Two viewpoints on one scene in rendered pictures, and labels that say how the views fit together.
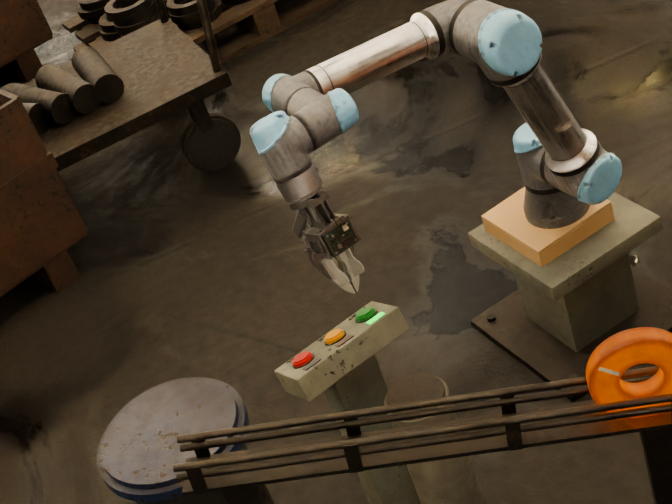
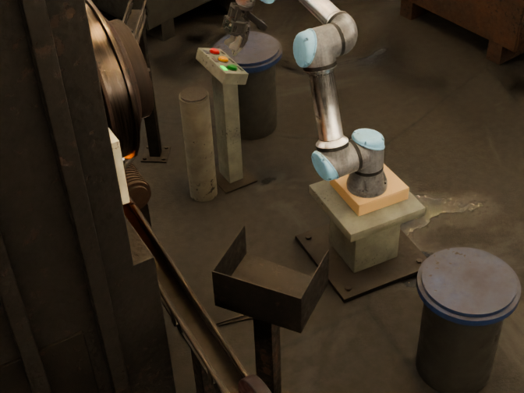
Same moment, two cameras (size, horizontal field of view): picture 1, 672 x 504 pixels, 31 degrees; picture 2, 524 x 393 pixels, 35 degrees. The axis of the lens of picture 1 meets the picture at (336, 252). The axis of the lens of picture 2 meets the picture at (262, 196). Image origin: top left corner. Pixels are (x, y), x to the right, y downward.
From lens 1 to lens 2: 3.29 m
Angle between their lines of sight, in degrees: 65
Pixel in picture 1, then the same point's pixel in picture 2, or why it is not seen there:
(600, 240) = (341, 207)
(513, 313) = not seen: hidden behind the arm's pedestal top
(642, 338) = not seen: hidden behind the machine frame
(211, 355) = (401, 114)
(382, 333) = (217, 72)
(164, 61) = not seen: outside the picture
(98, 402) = (381, 79)
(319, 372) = (201, 54)
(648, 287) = (373, 281)
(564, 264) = (327, 192)
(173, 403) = (262, 47)
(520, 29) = (302, 44)
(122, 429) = (255, 35)
